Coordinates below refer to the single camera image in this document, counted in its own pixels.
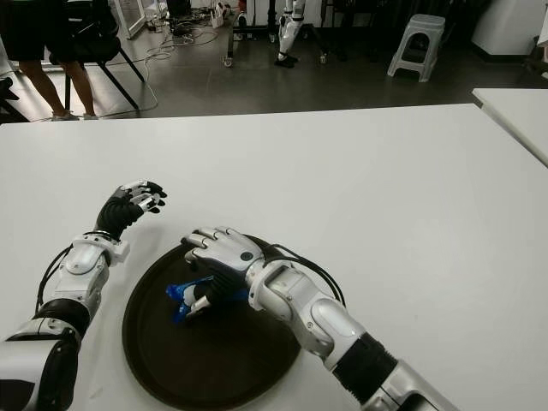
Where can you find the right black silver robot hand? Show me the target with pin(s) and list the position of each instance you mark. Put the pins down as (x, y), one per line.
(231, 252)

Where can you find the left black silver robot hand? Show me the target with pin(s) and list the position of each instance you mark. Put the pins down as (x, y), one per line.
(115, 214)

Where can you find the blue Oreo cookie packet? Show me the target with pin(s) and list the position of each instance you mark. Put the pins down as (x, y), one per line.
(177, 293)

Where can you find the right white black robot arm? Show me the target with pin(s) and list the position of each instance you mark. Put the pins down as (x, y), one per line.
(299, 295)

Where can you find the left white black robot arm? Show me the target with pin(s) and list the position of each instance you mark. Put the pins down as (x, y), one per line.
(83, 259)

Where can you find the round dark brown tray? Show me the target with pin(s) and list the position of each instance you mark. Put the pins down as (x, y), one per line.
(192, 355)

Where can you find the clear floor mat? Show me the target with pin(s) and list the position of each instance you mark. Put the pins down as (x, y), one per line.
(145, 100)

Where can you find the black chair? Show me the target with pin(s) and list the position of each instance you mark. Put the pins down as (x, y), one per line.
(6, 87)
(103, 45)

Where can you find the person in black shorts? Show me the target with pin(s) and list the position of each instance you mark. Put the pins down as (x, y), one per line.
(25, 34)

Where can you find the white bag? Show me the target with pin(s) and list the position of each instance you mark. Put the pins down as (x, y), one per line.
(217, 17)

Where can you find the white plastic stool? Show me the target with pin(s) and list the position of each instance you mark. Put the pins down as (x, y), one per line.
(421, 23)

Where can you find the white side table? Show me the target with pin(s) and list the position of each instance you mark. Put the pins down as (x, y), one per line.
(514, 107)

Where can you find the white cabinet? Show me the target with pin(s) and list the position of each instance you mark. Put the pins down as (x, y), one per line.
(501, 30)

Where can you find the black wheeled gantry frame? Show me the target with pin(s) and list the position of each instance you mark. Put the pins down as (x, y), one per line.
(229, 43)

